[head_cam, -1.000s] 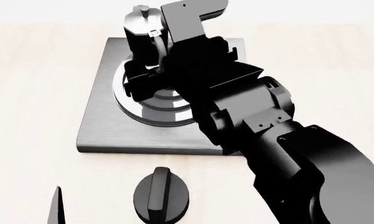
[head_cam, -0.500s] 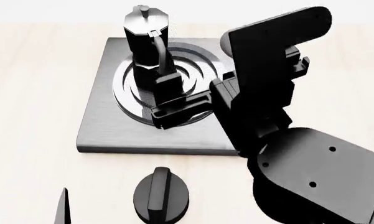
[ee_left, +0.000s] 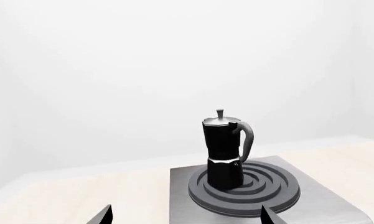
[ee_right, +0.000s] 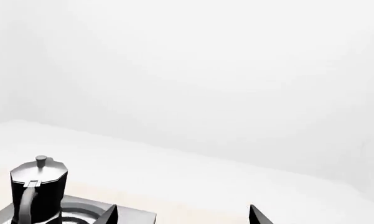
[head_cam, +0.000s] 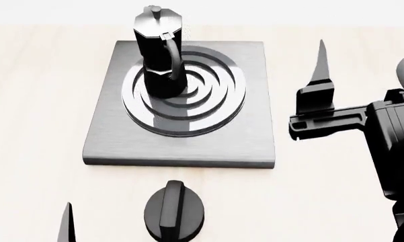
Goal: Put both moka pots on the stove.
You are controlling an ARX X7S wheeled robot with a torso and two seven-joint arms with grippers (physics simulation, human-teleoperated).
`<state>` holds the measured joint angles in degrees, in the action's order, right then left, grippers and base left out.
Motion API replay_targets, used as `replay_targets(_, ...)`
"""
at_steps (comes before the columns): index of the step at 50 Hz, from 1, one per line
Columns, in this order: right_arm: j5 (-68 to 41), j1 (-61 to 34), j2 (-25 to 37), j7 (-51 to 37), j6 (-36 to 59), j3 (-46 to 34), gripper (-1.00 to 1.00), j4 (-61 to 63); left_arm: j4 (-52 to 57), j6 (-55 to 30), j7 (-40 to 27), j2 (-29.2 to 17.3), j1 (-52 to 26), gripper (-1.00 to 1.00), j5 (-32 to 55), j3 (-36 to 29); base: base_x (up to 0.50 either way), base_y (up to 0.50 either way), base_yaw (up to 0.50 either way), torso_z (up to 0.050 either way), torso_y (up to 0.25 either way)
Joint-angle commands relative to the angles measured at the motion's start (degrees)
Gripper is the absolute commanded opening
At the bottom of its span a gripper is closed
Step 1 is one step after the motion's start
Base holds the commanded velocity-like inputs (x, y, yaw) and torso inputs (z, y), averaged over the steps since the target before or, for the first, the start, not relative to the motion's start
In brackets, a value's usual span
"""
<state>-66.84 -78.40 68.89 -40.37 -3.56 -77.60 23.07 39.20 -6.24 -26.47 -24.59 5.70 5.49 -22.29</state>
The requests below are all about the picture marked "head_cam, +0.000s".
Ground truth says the black round stove knob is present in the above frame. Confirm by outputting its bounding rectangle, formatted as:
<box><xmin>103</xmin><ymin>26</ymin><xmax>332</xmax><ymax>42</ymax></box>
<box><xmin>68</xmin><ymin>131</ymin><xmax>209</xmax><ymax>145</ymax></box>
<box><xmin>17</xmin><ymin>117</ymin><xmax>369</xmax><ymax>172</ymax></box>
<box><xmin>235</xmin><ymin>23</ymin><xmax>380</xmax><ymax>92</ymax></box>
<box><xmin>143</xmin><ymin>179</ymin><xmax>207</xmax><ymax>241</ymax></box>

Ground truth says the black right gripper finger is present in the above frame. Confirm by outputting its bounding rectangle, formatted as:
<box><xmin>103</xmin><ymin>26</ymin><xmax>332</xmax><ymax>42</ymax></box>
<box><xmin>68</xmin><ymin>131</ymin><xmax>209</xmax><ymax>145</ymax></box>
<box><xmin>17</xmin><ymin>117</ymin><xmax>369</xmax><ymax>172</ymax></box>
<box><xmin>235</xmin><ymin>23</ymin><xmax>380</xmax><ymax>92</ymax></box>
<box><xmin>296</xmin><ymin>38</ymin><xmax>336</xmax><ymax>116</ymax></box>

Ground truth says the round spiral stove burner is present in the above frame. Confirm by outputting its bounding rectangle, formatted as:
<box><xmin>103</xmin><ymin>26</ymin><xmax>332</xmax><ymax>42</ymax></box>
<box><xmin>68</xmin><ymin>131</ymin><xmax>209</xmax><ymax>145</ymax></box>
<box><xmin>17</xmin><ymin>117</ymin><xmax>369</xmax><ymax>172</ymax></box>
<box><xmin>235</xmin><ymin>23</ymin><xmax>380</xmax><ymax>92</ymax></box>
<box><xmin>120</xmin><ymin>44</ymin><xmax>247</xmax><ymax>138</ymax></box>

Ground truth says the grey square stove plate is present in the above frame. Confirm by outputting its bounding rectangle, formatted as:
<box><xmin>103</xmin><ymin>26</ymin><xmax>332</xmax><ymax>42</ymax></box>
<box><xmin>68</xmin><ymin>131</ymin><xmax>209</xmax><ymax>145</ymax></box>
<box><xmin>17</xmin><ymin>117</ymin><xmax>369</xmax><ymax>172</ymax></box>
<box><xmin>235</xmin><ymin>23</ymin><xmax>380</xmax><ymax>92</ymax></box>
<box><xmin>82</xmin><ymin>40</ymin><xmax>277</xmax><ymax>170</ymax></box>

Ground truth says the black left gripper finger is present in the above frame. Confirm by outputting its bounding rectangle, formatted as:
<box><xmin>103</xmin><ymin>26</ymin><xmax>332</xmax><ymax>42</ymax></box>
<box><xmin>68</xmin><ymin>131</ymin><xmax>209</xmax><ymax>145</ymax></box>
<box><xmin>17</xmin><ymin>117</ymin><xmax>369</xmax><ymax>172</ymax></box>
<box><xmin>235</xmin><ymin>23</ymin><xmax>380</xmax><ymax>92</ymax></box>
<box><xmin>56</xmin><ymin>202</ymin><xmax>77</xmax><ymax>242</ymax></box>

